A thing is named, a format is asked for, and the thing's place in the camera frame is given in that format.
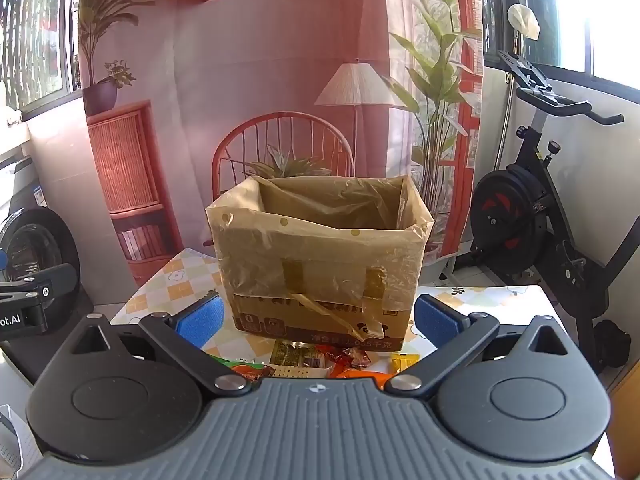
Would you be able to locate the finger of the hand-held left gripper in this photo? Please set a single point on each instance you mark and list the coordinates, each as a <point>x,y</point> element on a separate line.
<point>50,285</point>

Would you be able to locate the checked floral tablecloth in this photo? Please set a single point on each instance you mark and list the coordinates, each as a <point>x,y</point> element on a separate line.
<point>500,300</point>

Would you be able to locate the printed room backdrop cloth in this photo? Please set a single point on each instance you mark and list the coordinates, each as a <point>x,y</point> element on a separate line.
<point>200,85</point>

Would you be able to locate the gold snack packet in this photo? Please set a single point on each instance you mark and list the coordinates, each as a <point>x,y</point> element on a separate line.
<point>290,352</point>

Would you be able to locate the cardboard box with plastic liner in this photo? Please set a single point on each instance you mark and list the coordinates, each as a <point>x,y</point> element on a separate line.
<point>320,260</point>

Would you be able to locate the washing machine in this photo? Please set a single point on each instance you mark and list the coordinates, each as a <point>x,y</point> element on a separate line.
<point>40,245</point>

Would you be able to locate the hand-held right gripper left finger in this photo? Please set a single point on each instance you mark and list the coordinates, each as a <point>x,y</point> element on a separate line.
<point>200,322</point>

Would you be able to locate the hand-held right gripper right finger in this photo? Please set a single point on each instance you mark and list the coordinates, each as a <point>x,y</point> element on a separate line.
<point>439,322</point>

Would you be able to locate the white plastic object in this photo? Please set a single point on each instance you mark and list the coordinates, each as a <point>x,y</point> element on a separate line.
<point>15,440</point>

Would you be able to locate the black exercise bike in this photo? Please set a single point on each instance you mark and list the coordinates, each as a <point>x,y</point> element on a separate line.
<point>515,220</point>

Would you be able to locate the orange white snack packet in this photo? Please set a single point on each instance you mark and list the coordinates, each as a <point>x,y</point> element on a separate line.
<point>250,371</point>

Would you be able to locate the metal pole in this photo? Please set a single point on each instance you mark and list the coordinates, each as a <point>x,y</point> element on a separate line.
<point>506,110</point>

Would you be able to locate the white cloth cap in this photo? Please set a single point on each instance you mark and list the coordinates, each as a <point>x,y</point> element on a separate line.
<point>523,21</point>

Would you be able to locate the orange red snack packet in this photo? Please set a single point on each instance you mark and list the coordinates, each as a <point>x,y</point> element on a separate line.
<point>365,376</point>

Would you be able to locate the yellow snack packet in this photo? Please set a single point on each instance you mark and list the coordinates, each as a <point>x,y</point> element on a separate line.
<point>405,362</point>

